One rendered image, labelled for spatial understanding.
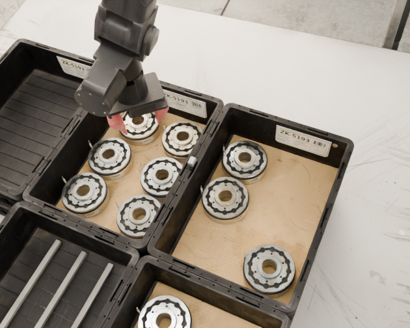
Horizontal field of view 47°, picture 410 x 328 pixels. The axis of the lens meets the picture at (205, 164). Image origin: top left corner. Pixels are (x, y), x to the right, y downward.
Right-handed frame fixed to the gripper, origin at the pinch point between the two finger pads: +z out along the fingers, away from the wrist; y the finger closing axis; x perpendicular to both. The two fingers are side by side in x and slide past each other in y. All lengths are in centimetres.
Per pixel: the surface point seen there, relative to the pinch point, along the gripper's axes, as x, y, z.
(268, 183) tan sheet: -7.5, 23.5, 24.0
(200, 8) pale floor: 155, 54, 105
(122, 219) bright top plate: -6.1, -10.1, 21.2
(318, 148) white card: -6.0, 35.9, 18.8
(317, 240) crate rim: -27.4, 24.6, 14.2
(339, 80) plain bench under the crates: 24, 60, 37
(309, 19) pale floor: 122, 105, 105
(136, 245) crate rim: -16.3, -8.0, 14.2
